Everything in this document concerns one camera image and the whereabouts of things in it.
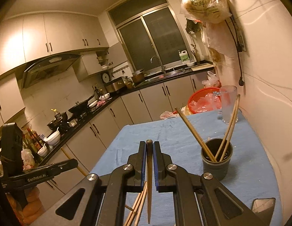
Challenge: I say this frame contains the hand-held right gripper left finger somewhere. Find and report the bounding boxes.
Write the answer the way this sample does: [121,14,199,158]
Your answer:
[28,141,147,226]

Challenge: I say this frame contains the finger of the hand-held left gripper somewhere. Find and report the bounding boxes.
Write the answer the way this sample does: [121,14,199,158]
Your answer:
[46,158,78,173]

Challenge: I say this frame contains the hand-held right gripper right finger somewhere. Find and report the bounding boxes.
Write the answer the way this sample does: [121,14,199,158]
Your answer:
[153,141,271,226]

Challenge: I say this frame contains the dark-stained wooden chopstick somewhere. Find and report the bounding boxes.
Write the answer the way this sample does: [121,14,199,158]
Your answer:
[146,139,153,224]

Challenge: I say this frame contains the slim wooden chopstick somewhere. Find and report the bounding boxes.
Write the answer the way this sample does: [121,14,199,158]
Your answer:
[61,147,87,176]

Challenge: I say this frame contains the bunch of wooden chopsticks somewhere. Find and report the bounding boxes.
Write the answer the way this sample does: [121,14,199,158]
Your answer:
[124,94,241,226]

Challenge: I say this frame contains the black chopstick holder cup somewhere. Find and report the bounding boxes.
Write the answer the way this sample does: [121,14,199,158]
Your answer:
[201,138,233,181]

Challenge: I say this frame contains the person's left hand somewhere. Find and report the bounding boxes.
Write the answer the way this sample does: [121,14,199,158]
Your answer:
[8,186,44,225]

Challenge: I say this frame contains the crumpled pink plastic bag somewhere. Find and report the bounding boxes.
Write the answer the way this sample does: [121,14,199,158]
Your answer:
[21,149,35,170]

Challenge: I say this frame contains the row of sauce bottles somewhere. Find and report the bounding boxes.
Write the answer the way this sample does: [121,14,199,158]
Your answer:
[22,128,44,151]

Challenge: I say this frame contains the blue cloth table cover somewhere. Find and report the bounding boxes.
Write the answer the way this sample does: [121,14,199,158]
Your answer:
[89,112,282,226]

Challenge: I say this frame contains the large white bowl with spoon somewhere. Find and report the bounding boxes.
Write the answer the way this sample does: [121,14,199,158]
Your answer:
[46,127,61,145]

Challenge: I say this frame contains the black cooking pot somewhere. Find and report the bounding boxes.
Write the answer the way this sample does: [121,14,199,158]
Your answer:
[47,120,66,131]

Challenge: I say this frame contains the oil bottle with yellow cap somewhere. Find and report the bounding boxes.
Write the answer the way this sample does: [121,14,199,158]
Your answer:
[51,109,63,123]

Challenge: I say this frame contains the beige lower kitchen cabinets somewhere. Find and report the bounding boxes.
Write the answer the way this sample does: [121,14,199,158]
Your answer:
[30,71,216,217]

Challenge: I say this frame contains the beige kitchen cabinets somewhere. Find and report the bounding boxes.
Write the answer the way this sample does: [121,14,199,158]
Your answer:
[0,13,110,78]
[30,71,216,217]

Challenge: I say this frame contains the black wok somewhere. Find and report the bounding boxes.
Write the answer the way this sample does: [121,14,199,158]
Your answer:
[68,94,96,113]

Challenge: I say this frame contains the black kitchen countertop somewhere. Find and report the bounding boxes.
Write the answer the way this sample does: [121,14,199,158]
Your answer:
[0,62,215,170]

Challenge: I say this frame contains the clear plastic bag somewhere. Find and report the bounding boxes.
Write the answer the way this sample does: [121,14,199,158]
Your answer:
[191,94,222,113]

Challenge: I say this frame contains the red plastic basket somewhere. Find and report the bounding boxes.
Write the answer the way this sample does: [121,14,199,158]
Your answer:
[187,87,223,116]

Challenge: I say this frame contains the steel countertop appliance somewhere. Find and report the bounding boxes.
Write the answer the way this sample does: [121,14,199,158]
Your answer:
[104,79,125,93]

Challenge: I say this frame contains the black range hood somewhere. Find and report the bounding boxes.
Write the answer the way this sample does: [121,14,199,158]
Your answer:
[20,54,81,89]

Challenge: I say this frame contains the copper pot with lid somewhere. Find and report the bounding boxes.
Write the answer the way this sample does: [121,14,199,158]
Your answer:
[131,69,145,84]

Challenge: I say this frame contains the frosted glass mug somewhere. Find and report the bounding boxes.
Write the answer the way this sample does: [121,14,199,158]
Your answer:
[213,85,238,125]

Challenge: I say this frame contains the steel sink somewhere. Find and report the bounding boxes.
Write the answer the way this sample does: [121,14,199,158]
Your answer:
[142,68,185,83]

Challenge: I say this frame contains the white plastic bag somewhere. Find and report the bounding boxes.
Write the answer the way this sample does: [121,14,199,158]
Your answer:
[202,71,221,87]

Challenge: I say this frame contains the chrome faucet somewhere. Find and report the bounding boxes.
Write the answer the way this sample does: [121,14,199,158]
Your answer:
[150,56,166,74]

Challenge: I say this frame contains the wooden cutting board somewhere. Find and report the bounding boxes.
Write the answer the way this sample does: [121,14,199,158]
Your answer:
[191,63,214,71]

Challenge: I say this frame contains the green detergent jug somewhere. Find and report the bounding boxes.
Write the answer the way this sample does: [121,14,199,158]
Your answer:
[178,50,189,63]

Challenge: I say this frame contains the beige upper kitchen cabinets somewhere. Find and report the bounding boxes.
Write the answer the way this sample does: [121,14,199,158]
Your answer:
[0,13,110,78]

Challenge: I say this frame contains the kitchen window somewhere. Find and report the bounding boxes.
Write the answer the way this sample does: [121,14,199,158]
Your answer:
[108,0,191,72]

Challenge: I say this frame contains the clear hanging plastic bags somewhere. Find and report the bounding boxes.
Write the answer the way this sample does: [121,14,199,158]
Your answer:
[203,21,238,57]

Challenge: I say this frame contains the printed hanging plastic bag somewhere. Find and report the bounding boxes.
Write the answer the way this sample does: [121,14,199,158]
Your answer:
[180,0,232,24]

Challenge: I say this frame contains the small wall cabinet with shelf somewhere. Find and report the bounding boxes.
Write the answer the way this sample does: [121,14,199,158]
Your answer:
[74,49,113,82]

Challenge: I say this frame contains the black power cable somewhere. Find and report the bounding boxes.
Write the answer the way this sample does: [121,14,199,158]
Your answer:
[225,19,245,86]

